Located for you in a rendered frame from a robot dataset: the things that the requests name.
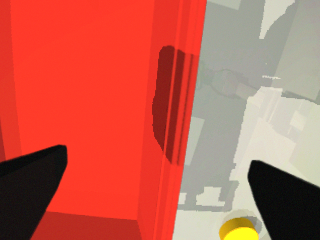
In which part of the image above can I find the yellow cylinder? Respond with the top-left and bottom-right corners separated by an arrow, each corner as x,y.
219,217 -> 259,240

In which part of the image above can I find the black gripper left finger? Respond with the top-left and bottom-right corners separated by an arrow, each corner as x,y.
0,144 -> 69,240

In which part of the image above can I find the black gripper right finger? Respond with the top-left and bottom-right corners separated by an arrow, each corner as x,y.
247,160 -> 320,240

